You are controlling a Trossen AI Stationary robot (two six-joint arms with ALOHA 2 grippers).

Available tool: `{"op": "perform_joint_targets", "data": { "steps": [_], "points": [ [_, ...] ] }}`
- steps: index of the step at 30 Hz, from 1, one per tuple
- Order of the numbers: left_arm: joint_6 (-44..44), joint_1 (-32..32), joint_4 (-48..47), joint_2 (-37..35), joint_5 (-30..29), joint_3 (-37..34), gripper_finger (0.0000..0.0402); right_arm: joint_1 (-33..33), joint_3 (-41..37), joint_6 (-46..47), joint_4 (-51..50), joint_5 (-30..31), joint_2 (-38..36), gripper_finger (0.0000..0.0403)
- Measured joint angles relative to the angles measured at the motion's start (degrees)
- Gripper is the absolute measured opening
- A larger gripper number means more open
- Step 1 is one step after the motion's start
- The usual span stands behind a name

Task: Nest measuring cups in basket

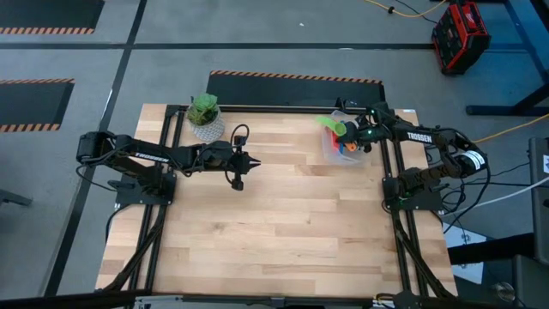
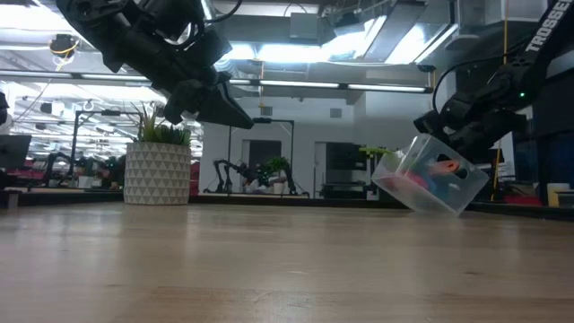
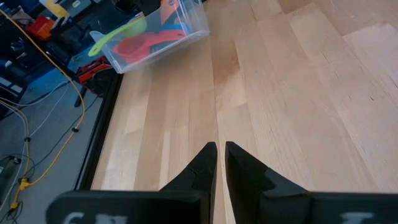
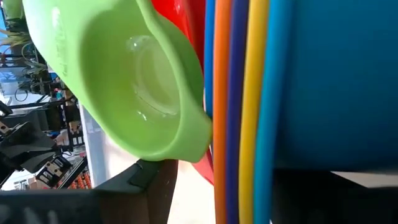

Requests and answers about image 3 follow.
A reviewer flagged black aluminium table frame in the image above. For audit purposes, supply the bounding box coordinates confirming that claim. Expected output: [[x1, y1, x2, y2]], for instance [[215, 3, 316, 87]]
[[73, 72, 124, 191]]

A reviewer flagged red box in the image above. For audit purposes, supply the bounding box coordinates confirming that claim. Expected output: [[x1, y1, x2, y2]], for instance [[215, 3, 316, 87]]
[[24, 14, 56, 41]]

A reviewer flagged black cable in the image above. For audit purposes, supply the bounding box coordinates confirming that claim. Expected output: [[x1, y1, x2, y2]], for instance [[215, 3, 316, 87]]
[[27, 96, 100, 175]]

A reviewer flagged red and black tool case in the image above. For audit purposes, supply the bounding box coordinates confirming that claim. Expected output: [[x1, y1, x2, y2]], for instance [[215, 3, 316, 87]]
[[76, 55, 113, 96]]

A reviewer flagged white cable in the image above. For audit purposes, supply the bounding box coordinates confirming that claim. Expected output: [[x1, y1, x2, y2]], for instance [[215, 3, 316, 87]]
[[0, 81, 71, 212]]

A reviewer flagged red measuring cup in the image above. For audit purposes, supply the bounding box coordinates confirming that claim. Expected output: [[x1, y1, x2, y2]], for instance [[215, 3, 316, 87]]
[[113, 29, 187, 65]]

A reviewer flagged green measuring cup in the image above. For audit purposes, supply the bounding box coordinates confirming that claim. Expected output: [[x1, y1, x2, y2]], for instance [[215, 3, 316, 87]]
[[88, 17, 147, 57]]

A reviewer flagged orange measuring cup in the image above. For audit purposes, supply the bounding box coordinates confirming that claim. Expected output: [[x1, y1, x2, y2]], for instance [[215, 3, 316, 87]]
[[160, 0, 182, 26]]

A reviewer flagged clear plastic basket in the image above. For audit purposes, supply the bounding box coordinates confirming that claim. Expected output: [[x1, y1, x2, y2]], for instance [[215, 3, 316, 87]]
[[90, 0, 211, 75]]

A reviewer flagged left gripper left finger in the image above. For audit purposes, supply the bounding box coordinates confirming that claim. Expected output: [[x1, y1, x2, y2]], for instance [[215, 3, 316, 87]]
[[160, 141, 218, 224]]

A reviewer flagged blue measuring cup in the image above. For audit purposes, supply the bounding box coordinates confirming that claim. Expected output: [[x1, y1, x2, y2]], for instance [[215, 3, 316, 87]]
[[160, 23, 190, 35]]

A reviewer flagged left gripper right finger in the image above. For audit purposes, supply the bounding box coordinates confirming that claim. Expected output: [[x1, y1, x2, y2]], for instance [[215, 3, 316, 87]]
[[224, 141, 312, 224]]

